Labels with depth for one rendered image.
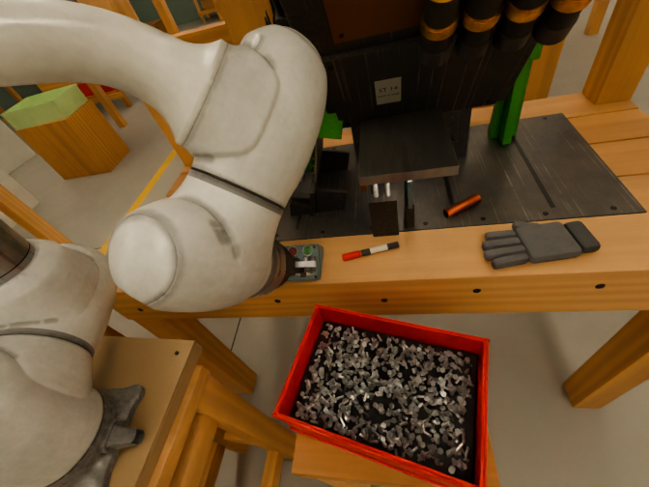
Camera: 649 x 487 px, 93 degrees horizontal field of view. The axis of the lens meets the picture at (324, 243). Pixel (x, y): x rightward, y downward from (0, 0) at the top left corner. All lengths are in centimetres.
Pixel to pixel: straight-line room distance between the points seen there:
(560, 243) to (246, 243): 60
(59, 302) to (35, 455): 22
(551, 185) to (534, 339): 92
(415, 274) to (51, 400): 64
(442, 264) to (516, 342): 101
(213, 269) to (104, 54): 18
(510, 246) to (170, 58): 63
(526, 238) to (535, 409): 95
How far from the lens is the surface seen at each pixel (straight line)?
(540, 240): 73
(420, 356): 60
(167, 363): 76
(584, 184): 93
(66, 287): 69
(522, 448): 152
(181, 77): 30
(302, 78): 32
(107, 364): 86
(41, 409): 64
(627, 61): 125
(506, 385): 157
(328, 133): 71
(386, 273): 67
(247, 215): 29
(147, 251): 26
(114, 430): 73
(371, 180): 54
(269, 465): 130
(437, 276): 67
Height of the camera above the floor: 145
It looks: 46 degrees down
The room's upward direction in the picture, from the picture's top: 18 degrees counter-clockwise
